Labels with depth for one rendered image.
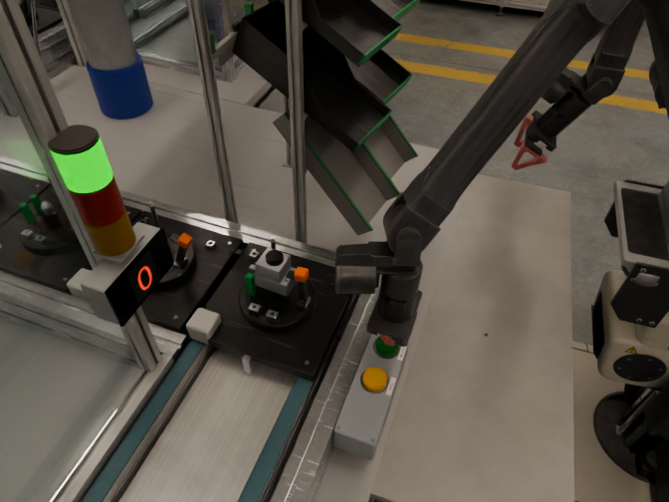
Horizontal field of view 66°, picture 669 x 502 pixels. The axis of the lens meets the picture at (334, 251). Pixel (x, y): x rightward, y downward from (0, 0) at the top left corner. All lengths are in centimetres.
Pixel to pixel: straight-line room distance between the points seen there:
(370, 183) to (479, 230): 33
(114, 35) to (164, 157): 35
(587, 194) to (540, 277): 181
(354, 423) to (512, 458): 29
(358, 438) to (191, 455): 26
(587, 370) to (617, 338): 61
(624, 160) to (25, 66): 313
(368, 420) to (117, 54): 121
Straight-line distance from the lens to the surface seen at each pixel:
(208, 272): 103
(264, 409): 91
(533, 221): 138
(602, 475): 173
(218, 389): 94
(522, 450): 100
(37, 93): 60
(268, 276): 88
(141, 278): 73
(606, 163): 331
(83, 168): 60
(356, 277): 74
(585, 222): 285
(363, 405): 86
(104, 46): 163
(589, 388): 185
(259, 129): 159
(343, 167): 108
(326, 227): 125
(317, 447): 83
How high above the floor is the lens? 173
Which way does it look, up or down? 46 degrees down
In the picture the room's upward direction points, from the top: 2 degrees clockwise
